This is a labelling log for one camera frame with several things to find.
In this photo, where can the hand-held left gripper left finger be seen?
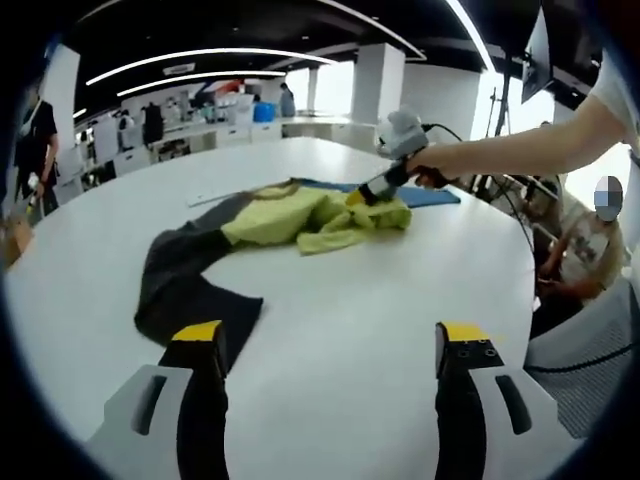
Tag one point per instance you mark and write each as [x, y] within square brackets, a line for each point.
[150, 430]

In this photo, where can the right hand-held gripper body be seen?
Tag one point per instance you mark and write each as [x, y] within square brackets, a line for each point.
[402, 137]

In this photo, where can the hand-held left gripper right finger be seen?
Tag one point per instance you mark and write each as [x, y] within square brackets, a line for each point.
[500, 425]

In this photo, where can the yellow grey blue garment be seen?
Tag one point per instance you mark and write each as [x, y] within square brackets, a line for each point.
[270, 225]

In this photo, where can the person's right hand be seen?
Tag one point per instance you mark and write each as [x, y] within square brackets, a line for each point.
[435, 167]

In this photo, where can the grey mesh office chair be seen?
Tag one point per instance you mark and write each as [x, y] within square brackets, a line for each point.
[575, 395]

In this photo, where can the black monitor stand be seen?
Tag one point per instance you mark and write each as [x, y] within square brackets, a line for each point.
[502, 110]

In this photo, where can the blue bin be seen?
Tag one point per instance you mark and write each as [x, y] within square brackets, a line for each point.
[265, 112]

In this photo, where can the person's white shirt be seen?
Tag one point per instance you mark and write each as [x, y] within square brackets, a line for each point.
[620, 95]

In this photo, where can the cardboard box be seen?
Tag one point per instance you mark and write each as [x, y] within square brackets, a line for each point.
[15, 240]

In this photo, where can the black backpack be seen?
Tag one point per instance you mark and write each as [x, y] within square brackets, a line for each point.
[153, 125]

